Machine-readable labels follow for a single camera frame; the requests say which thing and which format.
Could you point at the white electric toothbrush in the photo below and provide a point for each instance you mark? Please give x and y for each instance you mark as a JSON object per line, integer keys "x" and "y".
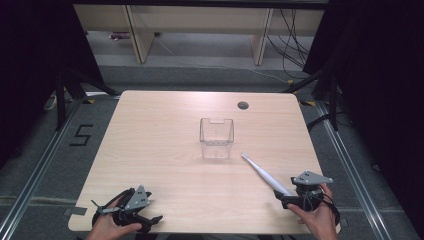
{"x": 266, "y": 176}

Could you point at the person's left hand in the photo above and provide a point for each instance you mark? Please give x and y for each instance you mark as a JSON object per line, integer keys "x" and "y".
{"x": 105, "y": 226}

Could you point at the clear plastic container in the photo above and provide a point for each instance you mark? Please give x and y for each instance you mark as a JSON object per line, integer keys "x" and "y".
{"x": 216, "y": 138}

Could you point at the person's right hand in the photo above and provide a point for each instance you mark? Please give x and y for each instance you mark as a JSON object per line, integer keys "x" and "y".
{"x": 320, "y": 223}

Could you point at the grey floor tape patch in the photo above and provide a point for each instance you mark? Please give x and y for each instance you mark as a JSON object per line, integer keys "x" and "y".
{"x": 76, "y": 211}

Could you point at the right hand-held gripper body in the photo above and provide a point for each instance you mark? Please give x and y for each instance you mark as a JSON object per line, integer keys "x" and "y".
{"x": 311, "y": 188}

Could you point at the black metal stand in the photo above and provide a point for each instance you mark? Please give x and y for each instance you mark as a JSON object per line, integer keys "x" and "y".
{"x": 60, "y": 100}
{"x": 333, "y": 100}

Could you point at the small purple object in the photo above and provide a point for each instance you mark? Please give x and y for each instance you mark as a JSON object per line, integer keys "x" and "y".
{"x": 119, "y": 35}

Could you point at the metal floor rail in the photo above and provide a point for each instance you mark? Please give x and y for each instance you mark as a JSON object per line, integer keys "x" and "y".
{"x": 350, "y": 166}
{"x": 36, "y": 176}

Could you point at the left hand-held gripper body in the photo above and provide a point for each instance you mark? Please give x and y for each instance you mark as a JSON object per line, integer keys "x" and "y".
{"x": 136, "y": 200}

